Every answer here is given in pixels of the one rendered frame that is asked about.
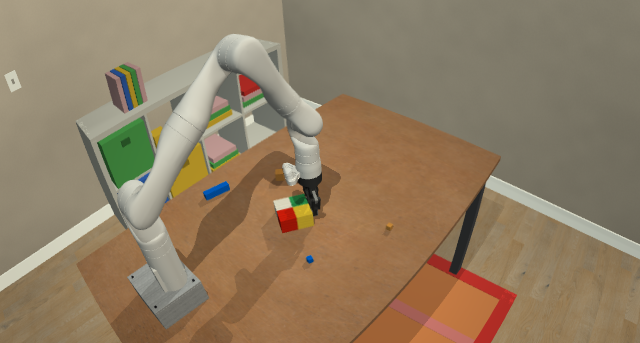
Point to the red cube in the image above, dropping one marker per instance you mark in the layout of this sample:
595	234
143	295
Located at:
288	220

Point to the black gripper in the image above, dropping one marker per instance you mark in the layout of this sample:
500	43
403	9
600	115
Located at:
312	189

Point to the green cube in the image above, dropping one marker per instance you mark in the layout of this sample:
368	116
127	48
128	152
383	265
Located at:
298	200

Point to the orange cube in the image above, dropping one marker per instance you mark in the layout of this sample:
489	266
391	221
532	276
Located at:
279	175

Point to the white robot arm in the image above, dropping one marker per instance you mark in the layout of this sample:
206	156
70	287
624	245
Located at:
239	54

